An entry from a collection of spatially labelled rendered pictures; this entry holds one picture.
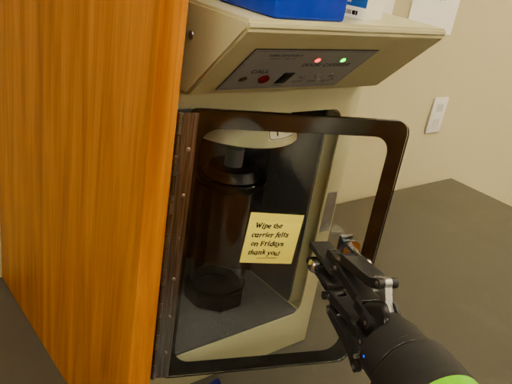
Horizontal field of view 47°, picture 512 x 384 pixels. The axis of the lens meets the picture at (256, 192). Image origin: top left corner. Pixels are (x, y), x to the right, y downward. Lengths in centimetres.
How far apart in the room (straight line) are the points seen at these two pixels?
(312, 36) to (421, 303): 77
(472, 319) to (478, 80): 95
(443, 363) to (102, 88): 44
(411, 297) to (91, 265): 75
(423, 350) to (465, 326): 66
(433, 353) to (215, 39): 37
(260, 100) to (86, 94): 22
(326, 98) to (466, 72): 115
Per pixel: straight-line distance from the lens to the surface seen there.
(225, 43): 59
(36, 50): 83
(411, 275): 137
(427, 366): 59
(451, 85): 190
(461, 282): 141
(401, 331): 63
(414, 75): 173
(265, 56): 63
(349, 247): 83
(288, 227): 78
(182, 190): 71
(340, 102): 86
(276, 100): 77
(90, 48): 67
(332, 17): 65
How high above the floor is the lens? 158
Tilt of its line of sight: 24 degrees down
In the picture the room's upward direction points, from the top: 10 degrees clockwise
